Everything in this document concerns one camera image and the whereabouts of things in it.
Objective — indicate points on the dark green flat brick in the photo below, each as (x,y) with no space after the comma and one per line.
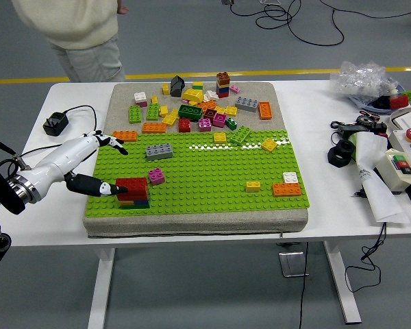
(137,207)

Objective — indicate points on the small white switch box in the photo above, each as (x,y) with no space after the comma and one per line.
(390,171)

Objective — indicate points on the yellow two-by-four brick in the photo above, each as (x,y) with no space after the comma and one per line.
(170,117)

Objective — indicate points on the metal foot plate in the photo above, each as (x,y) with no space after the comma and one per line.
(291,265)

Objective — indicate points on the dark green two-by-four brick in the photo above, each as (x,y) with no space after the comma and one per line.
(190,112)

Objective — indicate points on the white table leg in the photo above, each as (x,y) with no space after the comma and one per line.
(101,291)
(342,284)

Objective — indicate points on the small black plug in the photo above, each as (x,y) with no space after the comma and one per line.
(359,194)

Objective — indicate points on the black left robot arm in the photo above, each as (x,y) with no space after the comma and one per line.
(3,192)

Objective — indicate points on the dark grey roof piece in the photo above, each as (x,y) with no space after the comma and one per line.
(176,87)

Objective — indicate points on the green studded baseplate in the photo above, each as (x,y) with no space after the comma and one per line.
(209,195)

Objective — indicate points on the black electronic module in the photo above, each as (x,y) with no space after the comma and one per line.
(379,127)

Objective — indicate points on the blue round tray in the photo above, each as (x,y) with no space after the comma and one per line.
(366,106)

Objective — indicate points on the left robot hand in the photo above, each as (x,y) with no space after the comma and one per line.
(65,156)

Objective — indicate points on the dark red brick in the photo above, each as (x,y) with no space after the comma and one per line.
(209,113)

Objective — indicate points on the brown two-by-two brick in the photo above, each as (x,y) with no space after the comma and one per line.
(223,79)

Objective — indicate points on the white paper sheet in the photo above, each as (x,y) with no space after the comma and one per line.
(380,198)

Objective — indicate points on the red two-by-four brick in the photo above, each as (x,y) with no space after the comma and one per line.
(135,183)
(138,197)

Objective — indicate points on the white two-by-two brick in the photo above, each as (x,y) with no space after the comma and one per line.
(290,177)
(140,97)

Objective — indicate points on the small lime brick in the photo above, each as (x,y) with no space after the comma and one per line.
(409,95)

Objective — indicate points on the black power adapter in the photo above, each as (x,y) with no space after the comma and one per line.
(352,129)

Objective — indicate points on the lime two-by-four brick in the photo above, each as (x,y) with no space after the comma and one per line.
(240,135)
(152,112)
(135,114)

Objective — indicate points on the clear plastic bag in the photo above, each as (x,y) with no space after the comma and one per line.
(359,80)

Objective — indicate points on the yellow two-by-two brick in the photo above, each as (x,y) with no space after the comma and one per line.
(252,186)
(269,145)
(126,203)
(231,111)
(220,137)

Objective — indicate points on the magenta two-by-two brick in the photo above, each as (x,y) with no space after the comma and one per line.
(205,125)
(219,120)

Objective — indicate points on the grey-brown cushion mat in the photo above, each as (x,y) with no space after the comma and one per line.
(192,224)

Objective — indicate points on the person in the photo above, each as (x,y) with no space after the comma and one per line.
(72,20)

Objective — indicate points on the grey two-by-four brick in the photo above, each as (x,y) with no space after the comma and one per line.
(247,104)
(159,152)

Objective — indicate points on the large black nut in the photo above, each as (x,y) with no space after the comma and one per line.
(335,159)

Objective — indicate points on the orange two-by-four brick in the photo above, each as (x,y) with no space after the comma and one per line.
(154,128)
(286,189)
(128,134)
(265,110)

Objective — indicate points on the small yellow brick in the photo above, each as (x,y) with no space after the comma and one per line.
(154,99)
(165,89)
(163,111)

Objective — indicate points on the person's left hand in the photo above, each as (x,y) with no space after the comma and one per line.
(122,9)

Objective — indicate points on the yellow curved brick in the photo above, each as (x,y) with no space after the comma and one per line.
(192,95)

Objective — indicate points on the pink two-by-two brick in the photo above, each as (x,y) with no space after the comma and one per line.
(156,176)

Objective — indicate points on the black plug adapter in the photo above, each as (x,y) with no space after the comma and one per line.
(55,125)

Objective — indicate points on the red two-by-two brick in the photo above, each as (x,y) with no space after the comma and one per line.
(184,125)

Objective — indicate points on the white button control box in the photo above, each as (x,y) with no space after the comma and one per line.
(402,144)

